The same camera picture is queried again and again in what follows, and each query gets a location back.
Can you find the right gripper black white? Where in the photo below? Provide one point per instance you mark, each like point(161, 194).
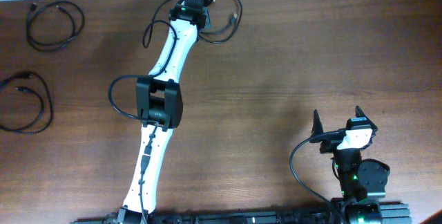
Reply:
point(330, 142)

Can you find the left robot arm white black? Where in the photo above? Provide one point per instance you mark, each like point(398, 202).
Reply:
point(159, 108)

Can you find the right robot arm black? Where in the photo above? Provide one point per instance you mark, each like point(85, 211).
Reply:
point(362, 181)

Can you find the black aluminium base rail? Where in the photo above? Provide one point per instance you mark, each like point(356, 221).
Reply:
point(390, 213)

